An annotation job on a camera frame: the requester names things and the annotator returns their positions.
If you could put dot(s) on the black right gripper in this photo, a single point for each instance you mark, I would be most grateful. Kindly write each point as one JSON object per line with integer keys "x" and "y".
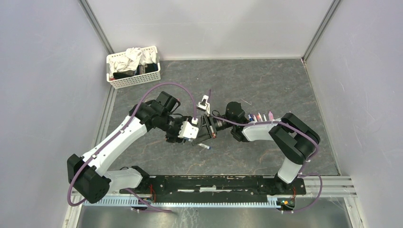
{"x": 207, "y": 129}

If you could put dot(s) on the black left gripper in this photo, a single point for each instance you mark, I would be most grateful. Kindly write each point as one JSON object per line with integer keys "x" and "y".
{"x": 174, "y": 138}

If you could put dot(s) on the clear capped blue marker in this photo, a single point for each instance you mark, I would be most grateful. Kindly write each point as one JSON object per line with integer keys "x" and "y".
{"x": 204, "y": 146}

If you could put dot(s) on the pink highlighter marker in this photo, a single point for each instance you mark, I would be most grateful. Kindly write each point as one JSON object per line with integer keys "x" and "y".
{"x": 271, "y": 116}

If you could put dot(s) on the red capped pink marker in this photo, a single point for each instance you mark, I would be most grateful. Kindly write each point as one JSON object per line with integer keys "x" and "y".
{"x": 259, "y": 117}

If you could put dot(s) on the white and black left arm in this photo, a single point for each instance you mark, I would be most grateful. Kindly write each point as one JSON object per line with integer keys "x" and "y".
{"x": 88, "y": 174}

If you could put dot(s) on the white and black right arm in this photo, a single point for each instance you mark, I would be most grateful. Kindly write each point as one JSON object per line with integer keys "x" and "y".
{"x": 296, "y": 140}

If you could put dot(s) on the dark item in basket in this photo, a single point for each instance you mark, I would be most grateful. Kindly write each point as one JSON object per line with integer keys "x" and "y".
{"x": 141, "y": 69}

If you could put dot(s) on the white plastic basket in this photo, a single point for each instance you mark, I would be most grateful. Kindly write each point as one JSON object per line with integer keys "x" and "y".
{"x": 135, "y": 80}

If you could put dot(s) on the white crumpled cloth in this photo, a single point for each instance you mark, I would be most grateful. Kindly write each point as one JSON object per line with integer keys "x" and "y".
{"x": 132, "y": 58}

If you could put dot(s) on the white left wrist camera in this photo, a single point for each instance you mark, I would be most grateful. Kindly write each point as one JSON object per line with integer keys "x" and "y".
{"x": 188, "y": 129}

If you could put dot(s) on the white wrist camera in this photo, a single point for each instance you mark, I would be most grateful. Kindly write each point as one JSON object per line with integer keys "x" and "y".
{"x": 204, "y": 105}
{"x": 188, "y": 129}

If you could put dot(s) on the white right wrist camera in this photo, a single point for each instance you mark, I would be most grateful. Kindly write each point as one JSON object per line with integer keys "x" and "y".
{"x": 204, "y": 105}

